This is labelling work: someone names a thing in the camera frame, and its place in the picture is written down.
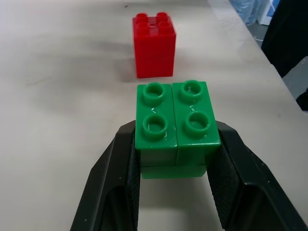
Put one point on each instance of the red toy brick cube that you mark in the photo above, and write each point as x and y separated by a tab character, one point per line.
154	48

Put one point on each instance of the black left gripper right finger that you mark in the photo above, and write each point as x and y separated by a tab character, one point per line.
245	183

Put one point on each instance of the green toy brick cube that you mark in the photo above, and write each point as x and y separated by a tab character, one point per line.
178	134

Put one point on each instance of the blue plastic sheeting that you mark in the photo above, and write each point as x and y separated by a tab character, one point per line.
250	9

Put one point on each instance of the black cloth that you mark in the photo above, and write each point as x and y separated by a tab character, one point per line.
286	36

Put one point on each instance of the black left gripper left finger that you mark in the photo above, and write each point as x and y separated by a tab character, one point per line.
109	183

